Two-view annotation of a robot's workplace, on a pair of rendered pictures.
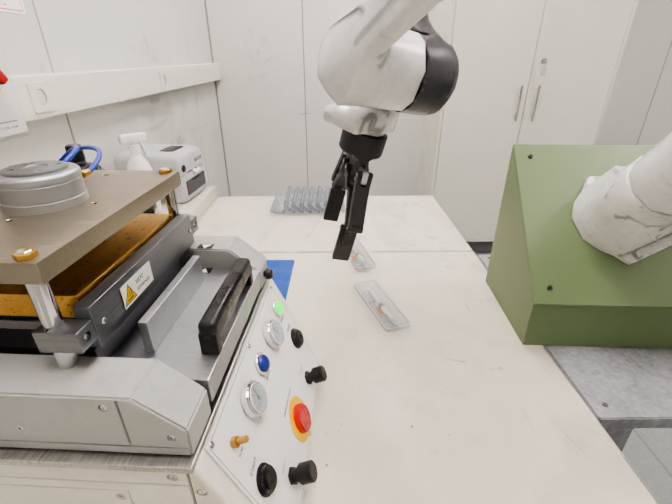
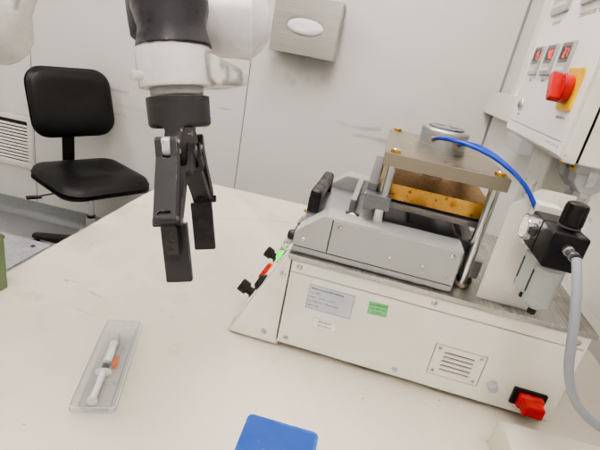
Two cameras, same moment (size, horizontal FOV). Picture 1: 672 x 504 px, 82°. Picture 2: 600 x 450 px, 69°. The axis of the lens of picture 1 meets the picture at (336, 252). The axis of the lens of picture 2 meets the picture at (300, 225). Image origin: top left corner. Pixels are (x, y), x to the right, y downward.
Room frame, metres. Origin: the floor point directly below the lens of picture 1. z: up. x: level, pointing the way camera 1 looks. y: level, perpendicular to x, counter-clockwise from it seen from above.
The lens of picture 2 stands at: (1.17, 0.18, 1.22)
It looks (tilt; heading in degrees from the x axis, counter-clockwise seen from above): 22 degrees down; 186
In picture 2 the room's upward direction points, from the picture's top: 11 degrees clockwise
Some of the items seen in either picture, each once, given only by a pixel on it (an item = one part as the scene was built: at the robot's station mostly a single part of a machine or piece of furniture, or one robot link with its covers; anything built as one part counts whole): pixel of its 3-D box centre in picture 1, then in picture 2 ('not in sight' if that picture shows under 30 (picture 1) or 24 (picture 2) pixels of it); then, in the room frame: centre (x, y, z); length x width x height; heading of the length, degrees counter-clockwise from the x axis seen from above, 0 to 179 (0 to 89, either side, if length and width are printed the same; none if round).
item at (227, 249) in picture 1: (188, 261); (370, 244); (0.54, 0.23, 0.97); 0.26 x 0.05 x 0.07; 87
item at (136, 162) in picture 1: (141, 173); not in sight; (1.20, 0.61, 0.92); 0.09 x 0.08 x 0.25; 139
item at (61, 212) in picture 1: (40, 217); (454, 170); (0.42, 0.34, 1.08); 0.31 x 0.24 x 0.13; 177
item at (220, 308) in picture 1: (229, 299); (321, 190); (0.39, 0.13, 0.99); 0.15 x 0.02 x 0.04; 177
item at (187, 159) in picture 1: (163, 172); not in sight; (1.37, 0.62, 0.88); 0.25 x 0.20 x 0.17; 85
